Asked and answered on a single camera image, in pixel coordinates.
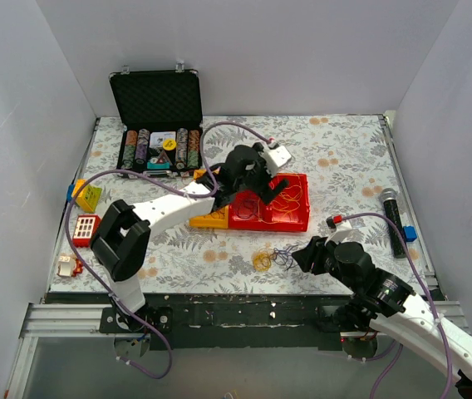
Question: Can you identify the yellow cable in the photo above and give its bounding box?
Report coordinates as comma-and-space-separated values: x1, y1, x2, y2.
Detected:
252, 174, 307, 273

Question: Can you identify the purple thin cable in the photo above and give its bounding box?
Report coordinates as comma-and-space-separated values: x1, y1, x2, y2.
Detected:
235, 199, 299, 271

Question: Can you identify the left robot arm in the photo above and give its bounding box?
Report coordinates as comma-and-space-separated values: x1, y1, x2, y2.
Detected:
90, 141, 292, 333

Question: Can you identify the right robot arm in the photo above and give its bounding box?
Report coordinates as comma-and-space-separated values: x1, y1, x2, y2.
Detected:
293, 236, 472, 398

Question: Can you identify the red bin left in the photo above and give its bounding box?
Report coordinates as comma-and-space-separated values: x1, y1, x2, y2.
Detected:
229, 190, 273, 231

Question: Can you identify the red bin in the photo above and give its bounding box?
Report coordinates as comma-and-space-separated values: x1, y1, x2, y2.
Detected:
268, 173, 310, 233
229, 190, 273, 231

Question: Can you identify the red bin right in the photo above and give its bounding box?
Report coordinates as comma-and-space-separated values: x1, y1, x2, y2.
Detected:
268, 173, 310, 233

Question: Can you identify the yellow plastic bin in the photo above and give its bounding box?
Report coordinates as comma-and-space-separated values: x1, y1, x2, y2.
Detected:
188, 169, 231, 230

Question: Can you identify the black orange chip stack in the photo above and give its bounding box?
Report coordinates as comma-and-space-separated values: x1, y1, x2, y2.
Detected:
188, 130, 200, 156

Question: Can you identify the small blue block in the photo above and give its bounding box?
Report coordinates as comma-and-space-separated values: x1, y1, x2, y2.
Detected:
403, 226, 418, 243

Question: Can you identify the black microphone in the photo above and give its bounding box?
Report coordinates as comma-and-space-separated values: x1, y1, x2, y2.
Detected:
380, 188, 406, 259

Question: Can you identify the yellow big blind button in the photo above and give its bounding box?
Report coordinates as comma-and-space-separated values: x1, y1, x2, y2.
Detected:
162, 139, 177, 151

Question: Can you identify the triangular all in marker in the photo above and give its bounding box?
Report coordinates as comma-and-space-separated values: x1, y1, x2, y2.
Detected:
156, 150, 170, 165

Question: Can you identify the white playing card deck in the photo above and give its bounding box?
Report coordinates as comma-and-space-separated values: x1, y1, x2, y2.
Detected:
150, 131, 176, 148

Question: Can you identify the teal card holder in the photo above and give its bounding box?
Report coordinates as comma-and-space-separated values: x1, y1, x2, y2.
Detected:
147, 162, 170, 170

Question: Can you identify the black poker chip case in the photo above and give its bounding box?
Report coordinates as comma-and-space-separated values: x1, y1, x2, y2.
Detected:
109, 64, 203, 177

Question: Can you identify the purple chip stack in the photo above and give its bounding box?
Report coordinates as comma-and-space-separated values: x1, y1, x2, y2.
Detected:
135, 129, 150, 165

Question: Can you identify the green blue chip stack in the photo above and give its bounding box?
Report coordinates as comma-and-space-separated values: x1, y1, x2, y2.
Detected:
120, 154, 134, 170

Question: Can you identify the yellow green toy block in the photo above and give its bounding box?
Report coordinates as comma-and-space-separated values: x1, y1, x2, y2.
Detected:
66, 180, 102, 214

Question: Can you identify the red white toy block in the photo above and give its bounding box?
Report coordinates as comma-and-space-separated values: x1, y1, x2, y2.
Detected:
71, 214, 101, 248

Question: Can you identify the small white red object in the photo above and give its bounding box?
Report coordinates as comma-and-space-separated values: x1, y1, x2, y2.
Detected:
57, 254, 83, 278

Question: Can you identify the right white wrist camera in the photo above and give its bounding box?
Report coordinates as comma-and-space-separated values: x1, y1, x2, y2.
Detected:
326, 215, 353, 244

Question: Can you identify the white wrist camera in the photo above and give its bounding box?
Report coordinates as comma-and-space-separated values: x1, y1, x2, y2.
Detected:
326, 215, 353, 244
262, 141, 292, 177

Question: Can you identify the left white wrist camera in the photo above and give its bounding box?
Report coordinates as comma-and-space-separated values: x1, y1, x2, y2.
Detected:
262, 141, 292, 177

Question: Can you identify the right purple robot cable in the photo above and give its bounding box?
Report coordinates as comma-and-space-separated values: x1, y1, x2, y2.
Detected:
339, 212, 454, 399

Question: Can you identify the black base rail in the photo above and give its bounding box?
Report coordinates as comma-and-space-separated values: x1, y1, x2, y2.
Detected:
44, 293, 382, 352

